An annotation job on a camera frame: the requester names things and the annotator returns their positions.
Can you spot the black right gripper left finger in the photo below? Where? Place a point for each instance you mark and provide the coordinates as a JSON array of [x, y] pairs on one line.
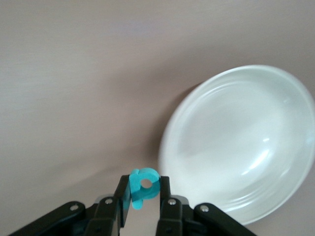
[[105, 216]]

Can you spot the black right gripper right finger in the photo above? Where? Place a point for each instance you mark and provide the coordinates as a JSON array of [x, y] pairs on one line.
[[172, 216]]

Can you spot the teal letter p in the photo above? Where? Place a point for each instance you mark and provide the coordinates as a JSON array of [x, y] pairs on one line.
[[137, 186]]

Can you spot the beige plate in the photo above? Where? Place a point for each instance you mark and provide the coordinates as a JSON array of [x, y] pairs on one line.
[[233, 135]]

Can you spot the brown table cover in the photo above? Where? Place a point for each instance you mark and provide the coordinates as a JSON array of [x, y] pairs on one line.
[[73, 73]]

